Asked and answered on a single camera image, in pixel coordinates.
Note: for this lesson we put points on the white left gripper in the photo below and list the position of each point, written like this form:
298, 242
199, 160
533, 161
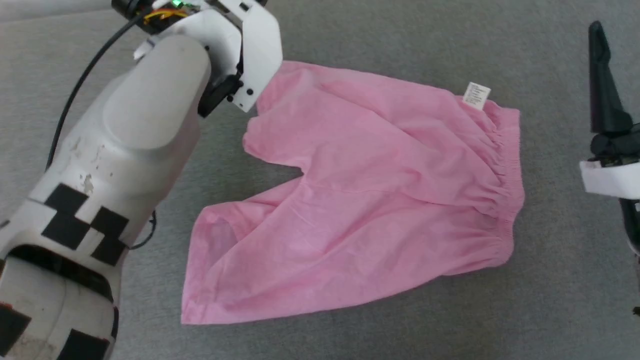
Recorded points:
250, 45

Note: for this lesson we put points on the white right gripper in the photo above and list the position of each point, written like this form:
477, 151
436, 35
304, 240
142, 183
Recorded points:
612, 170

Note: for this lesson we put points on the pink elastic-waist shorts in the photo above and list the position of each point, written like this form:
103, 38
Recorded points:
360, 200

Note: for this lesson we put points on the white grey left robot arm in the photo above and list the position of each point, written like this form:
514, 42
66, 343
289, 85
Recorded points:
110, 150

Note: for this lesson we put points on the black cylindrical left gripper motor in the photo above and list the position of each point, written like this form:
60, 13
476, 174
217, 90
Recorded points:
131, 7

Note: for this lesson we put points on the grey-green fabric sofa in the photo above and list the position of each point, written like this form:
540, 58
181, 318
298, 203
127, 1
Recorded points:
400, 30

